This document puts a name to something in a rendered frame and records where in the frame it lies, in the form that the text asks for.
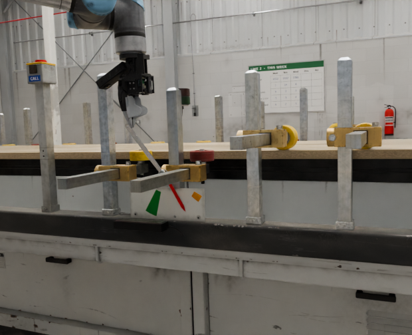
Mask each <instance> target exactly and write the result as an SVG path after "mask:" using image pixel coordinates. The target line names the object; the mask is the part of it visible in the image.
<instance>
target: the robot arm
mask: <svg viewBox="0 0 412 335"><path fill-rule="evenodd" d="M18 1H23V2H27V3H32V4H36V5H42V6H45V7H52V8H55V9H61V10H65V11H66V16H67V23H68V26H69V27H70V28H72V29H94V30H110V31H114V39H115V49H116V54H117V55H119V57H120V60H123V61H126V62H121V63H120V64H118V65H117V66H115V67H114V68H113V69H112V70H110V71H109V72H107V73H106V74H105V75H104V76H103V77H101V78H99V79H98V80H97V81H96V84H97V86H98V88H99V89H104V90H107V89H109V88H110V87H111V86H112V85H113V84H115V83H116V82H118V100H119V103H120V108H121V110H122V112H123V115H124V117H125V119H126V121H127V123H128V124H129V126H130V127H131V128H133V127H134V126H135V123H136V118H138V117H140V116H143V115H146V114H147V113H148V109H147V108H146V107H145V106H142V104H141V99H140V97H139V94H141V95H149V94H153V93H155V92H154V76H152V75H151V74H148V64H147V60H149V59H150V56H149V55H146V53H147V51H146V31H145V19H144V12H145V9H144V2H143V0H18ZM152 84H153V89H152Z"/></svg>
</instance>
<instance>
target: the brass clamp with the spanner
mask: <svg viewBox="0 0 412 335"><path fill-rule="evenodd" d="M161 169H166V170H167V171H173V170H176V169H189V179H186V180H183V181H188V182H201V181H205V180H207V172H206V164H202V165H195V164H181V165H169V164H164V165H162V167H161Z"/></svg>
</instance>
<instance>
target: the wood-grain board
mask: <svg viewBox="0 0 412 335"><path fill-rule="evenodd" d="M144 146H145V147H146V148H147V149H148V150H152V156H153V157H154V159H169V152H168V143H156V144H144ZM139 149H141V147H139V145H138V144H116V159H129V158H130V151H132V150H139ZM200 149H204V150H214V159H246V158H247V149H245V150H230V142H197V143H183V159H190V151H191V150H200ZM261 151H262V159H337V158H338V147H328V146H327V142H326V140H318V141H297V143H296V145H295V146H294V147H292V148H290V149H287V150H279V149H277V148H261ZM54 158H55V159H101V148H100V144H77V145H54ZM17 159H40V151H39V145H35V146H0V160H17ZM353 159H412V139H398V140H382V146H381V147H372V148H370V149H366V150H363V149H353Z"/></svg>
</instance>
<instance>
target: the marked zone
mask: <svg viewBox="0 0 412 335"><path fill-rule="evenodd" d="M160 195H161V192H160V191H158V190H156V191H155V193H154V195H153V197H152V199H151V201H150V203H149V205H148V207H147V209H146V211H147V212H148V213H151V214H152V215H155V216H157V210H158V205H159V199H160Z"/></svg>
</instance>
